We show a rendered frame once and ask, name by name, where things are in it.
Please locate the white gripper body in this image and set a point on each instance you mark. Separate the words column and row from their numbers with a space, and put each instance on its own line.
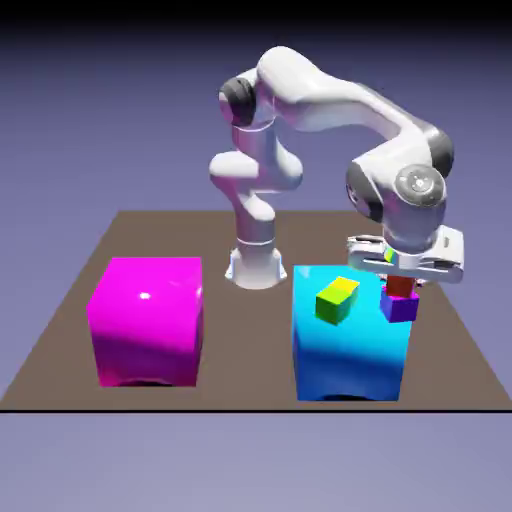
column 424, row 268

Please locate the large cyan box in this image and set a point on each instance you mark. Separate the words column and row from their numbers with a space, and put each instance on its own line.
column 348, row 352

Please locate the small green cube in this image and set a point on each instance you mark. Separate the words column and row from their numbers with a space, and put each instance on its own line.
column 335, row 302

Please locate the small purple cube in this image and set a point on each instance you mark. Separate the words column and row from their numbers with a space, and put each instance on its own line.
column 398, row 308

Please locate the small red cube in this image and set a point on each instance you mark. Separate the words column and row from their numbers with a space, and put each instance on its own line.
column 400, row 286

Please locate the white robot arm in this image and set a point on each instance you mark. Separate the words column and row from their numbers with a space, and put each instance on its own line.
column 320, row 100

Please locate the large magenta box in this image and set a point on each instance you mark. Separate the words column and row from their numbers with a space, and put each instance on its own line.
column 146, row 320

